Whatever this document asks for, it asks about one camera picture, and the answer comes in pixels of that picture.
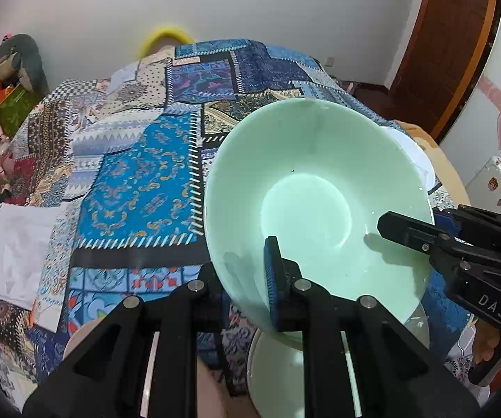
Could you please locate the person's right hand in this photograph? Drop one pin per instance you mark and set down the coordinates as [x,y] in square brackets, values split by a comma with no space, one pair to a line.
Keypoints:
[485,344]

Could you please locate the brown wooden door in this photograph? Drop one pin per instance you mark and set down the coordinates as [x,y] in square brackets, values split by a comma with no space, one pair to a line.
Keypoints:
[446,30]

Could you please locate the patchwork printed blanket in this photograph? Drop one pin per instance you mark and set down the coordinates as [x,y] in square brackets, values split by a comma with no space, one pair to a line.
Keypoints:
[137,191]

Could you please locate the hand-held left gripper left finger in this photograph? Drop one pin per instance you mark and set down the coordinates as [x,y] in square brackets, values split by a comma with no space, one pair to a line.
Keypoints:
[207,287]

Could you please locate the white folded cloth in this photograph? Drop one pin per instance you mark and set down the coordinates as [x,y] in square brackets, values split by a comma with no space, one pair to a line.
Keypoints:
[11,244]

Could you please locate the round glass-top table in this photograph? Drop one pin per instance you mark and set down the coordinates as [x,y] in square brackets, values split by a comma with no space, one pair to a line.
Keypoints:
[418,324]

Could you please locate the pink bunny toy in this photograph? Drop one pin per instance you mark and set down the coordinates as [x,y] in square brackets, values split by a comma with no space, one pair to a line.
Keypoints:
[0,143]

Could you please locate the yellow plush pillow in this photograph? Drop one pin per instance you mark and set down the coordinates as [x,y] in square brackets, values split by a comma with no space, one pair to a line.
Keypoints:
[165,37]

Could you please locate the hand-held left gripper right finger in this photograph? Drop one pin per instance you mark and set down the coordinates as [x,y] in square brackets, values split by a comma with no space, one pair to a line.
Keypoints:
[272,278]

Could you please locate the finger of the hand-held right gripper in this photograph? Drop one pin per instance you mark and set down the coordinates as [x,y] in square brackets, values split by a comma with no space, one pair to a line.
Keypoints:
[472,224]
[407,233]

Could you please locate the green cardboard box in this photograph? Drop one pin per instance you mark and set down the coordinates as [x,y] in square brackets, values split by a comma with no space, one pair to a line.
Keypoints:
[11,109]

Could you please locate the white sticker-covered suitcase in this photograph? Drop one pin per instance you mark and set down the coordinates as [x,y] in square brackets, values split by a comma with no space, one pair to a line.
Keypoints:
[498,183]

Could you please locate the grey plush toy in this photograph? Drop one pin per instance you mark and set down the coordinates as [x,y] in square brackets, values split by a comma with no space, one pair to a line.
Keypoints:
[15,56]

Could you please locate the green plate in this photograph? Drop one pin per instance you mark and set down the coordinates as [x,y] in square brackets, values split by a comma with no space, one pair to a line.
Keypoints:
[285,372]

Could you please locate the green bowl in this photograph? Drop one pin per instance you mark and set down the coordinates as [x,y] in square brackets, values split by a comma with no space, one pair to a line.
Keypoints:
[320,161]

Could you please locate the white wall socket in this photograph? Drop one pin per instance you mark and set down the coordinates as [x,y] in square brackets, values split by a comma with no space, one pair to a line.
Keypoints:
[329,61]

